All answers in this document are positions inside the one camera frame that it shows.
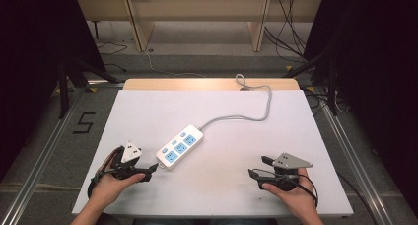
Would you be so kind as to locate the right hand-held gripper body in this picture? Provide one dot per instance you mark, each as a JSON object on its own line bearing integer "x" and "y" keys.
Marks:
{"x": 285, "y": 172}

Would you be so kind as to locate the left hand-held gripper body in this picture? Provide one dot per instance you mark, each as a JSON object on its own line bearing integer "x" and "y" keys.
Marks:
{"x": 127, "y": 157}

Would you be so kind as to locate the white power strip blue sockets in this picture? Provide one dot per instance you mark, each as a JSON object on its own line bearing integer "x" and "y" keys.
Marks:
{"x": 179, "y": 147}

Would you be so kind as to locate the person's right hand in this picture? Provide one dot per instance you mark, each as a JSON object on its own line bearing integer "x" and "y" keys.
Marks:
{"x": 294, "y": 198}

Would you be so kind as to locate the person's left hand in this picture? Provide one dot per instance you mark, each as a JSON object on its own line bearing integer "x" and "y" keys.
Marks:
{"x": 110, "y": 187}

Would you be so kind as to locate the white board table cover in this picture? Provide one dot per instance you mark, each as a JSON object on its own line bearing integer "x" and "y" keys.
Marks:
{"x": 230, "y": 172}

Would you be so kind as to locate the black stand legs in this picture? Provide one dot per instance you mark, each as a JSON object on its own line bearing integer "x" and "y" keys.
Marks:
{"x": 64, "y": 87}
{"x": 332, "y": 87}

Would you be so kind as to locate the wooden bench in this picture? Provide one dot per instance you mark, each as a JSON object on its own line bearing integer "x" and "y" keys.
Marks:
{"x": 197, "y": 8}

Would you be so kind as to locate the aluminium floor rail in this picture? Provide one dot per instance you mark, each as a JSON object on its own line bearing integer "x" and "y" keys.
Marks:
{"x": 36, "y": 172}
{"x": 358, "y": 172}

